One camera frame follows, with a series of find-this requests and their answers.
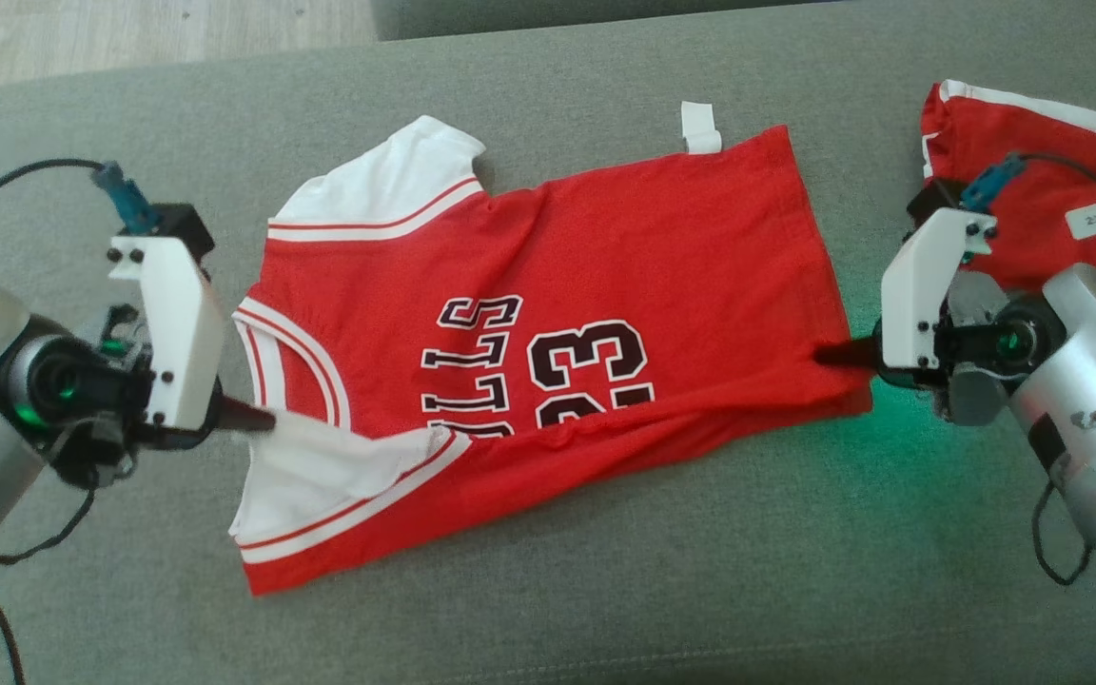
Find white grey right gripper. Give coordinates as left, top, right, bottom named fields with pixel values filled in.
left=812, top=207, right=1063, bottom=426

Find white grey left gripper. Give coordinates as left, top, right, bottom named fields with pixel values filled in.
left=49, top=234, right=277, bottom=486

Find red Bulls 23 jersey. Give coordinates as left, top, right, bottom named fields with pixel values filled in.
left=228, top=99, right=878, bottom=597

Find red shorts with white stripe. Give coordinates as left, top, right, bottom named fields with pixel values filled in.
left=918, top=78, right=1096, bottom=299

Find large grey sofa seat cushion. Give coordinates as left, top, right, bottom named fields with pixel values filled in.
left=0, top=0, right=1096, bottom=685

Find small grey sofa seat cushion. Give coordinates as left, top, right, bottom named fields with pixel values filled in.
left=371, top=0, right=827, bottom=42

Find blue right cable plug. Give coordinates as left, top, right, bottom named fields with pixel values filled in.
left=958, top=151, right=1028, bottom=213

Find blue cable plug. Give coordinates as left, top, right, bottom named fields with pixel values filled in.
left=958, top=151, right=1028, bottom=213
left=90, top=159, right=155, bottom=235

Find blue left cable plug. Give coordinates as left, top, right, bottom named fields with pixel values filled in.
left=90, top=159, right=155, bottom=235

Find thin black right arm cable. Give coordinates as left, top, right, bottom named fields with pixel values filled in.
left=1012, top=149, right=1096, bottom=587

